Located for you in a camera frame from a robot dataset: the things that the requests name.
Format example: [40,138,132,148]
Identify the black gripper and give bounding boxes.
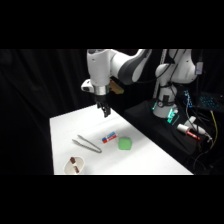
[93,93,112,119]

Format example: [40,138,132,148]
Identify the red pen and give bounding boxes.
[102,134,119,145]

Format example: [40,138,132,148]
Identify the tan wrist connector block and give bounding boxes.
[109,76,125,95]

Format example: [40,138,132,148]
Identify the metal tongs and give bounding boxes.
[71,134,103,154]

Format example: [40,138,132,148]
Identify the green sponge block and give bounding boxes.
[117,136,134,152]

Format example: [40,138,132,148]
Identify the black robot stand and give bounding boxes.
[122,98,203,165]

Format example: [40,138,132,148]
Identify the black curtain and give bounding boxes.
[0,49,98,176]

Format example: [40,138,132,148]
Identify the white paper bowl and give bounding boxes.
[63,156,86,176]

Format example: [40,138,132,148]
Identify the green light device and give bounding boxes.
[166,107,180,125]

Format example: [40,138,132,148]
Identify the blue lit strip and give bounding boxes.
[183,89,195,110]

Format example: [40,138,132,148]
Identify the white box with blue light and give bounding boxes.
[195,60,205,75]

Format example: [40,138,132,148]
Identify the blue lit keyboard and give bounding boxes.
[198,93,223,111]

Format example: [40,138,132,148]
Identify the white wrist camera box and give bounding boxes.
[80,78,96,93]

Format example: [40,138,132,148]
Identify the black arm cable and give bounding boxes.
[134,49,189,85]

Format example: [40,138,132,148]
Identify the yellow cable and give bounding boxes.
[209,109,220,142]

